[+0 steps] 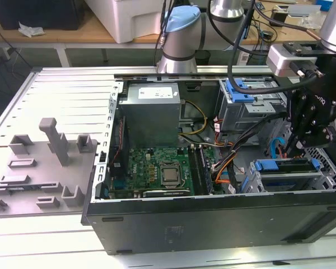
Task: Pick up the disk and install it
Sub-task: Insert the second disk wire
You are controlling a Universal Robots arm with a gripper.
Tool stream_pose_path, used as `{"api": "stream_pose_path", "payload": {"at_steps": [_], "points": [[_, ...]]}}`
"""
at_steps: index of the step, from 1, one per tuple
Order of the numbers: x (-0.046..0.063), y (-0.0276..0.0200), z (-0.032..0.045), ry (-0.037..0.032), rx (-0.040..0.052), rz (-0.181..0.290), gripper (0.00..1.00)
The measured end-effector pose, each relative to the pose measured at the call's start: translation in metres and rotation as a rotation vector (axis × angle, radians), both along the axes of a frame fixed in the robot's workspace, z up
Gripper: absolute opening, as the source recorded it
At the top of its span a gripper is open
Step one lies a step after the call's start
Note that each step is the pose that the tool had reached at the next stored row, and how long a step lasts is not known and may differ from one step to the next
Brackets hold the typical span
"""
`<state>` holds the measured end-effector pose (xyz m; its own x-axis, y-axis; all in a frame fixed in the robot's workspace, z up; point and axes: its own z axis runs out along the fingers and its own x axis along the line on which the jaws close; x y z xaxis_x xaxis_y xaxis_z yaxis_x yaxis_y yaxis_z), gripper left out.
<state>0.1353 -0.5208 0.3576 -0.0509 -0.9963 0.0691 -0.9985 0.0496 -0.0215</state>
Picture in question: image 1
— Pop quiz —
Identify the green motherboard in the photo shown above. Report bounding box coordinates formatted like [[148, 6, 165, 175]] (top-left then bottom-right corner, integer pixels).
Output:
[[109, 145, 216, 198]]

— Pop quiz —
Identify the thin black cable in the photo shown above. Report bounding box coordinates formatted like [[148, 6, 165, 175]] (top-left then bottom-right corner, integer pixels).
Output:
[[155, 0, 176, 67]]

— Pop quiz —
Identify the blue cardboard box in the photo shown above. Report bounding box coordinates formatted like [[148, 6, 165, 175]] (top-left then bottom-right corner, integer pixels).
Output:
[[316, 0, 334, 12]]

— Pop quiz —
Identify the orange red power wire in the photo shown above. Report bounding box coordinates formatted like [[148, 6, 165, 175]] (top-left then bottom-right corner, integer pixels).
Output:
[[278, 137, 291, 159]]

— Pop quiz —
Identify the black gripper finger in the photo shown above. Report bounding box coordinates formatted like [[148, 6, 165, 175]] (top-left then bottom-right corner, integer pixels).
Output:
[[286, 89, 311, 154], [296, 123, 336, 149]]

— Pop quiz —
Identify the yellow black wire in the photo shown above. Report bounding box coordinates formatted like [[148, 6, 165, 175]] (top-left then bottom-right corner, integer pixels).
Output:
[[179, 100, 208, 138]]

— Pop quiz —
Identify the crumpled white paper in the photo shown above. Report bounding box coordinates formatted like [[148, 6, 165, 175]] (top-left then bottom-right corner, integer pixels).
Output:
[[18, 22, 45, 37]]

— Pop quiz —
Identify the black PC case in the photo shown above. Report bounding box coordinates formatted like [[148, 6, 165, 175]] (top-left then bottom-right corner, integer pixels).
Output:
[[81, 72, 336, 256]]

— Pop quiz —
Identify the clear plastic bag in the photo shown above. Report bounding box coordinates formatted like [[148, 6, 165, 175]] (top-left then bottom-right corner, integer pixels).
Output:
[[301, 12, 327, 30]]

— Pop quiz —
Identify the hard disk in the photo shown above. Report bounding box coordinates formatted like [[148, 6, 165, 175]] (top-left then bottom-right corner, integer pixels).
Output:
[[240, 157, 323, 194]]

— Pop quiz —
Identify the silver metal disk bay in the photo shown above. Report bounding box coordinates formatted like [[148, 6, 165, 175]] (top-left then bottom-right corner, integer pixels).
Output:
[[249, 112, 336, 194]]

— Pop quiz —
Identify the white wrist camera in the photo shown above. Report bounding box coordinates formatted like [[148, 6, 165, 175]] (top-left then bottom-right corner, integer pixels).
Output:
[[267, 44, 318, 77]]

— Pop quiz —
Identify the black wire bundle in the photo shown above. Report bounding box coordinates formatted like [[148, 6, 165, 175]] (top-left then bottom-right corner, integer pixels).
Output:
[[211, 111, 291, 185]]

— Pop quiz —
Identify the gray parts rack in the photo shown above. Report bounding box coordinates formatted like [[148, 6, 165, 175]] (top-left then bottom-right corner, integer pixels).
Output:
[[0, 117, 100, 218]]

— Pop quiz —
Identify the thick black cable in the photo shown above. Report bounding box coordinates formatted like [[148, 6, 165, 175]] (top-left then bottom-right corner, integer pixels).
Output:
[[207, 0, 321, 95]]

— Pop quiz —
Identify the wooden desk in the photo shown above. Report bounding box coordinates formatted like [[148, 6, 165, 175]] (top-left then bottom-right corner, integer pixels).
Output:
[[0, 0, 336, 67]]

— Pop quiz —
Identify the RAM stick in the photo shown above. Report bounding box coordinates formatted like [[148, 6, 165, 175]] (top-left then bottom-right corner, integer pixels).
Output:
[[199, 145, 215, 194]]

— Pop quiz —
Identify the silver CPU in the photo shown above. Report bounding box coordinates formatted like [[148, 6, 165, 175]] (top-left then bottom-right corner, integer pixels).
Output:
[[161, 167, 180, 183]]

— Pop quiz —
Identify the silver optical drive cage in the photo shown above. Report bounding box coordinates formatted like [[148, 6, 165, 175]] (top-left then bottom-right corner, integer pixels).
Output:
[[217, 78, 293, 134]]

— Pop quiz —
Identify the black RAM slot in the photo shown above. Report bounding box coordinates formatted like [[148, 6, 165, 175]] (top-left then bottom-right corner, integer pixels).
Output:
[[192, 145, 204, 196], [188, 145, 200, 196], [195, 145, 209, 196]]

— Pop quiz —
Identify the gray power supply unit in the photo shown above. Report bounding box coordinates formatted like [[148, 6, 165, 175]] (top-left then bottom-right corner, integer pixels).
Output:
[[118, 83, 183, 148]]

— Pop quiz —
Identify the small black box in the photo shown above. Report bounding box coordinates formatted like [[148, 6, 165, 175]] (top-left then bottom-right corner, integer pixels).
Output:
[[269, 10, 288, 27]]

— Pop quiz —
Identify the black graphics card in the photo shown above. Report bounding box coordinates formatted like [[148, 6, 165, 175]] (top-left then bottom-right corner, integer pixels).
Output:
[[142, 189, 191, 198]]

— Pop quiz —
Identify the CPU socket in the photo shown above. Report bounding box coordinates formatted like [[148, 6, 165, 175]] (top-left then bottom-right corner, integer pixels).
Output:
[[158, 163, 183, 188]]

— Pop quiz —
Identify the gray flat tray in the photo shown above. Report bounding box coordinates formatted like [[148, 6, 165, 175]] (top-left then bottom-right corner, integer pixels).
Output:
[[287, 4, 323, 15]]

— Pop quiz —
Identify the white gray wire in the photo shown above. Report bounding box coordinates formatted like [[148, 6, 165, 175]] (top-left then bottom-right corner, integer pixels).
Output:
[[179, 134, 236, 148]]

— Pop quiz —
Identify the big white box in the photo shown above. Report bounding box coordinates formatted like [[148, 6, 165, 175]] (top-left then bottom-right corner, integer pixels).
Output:
[[85, 0, 169, 44]]

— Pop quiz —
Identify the blue plastic drive latch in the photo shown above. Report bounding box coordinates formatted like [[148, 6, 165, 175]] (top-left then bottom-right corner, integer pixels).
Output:
[[225, 79, 254, 103]]

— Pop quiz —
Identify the blue flat wire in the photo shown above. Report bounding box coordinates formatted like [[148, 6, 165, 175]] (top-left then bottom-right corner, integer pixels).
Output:
[[220, 136, 284, 182]]

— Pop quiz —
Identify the large black box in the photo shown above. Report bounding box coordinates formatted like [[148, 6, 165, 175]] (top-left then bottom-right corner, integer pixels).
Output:
[[0, 0, 85, 30]]

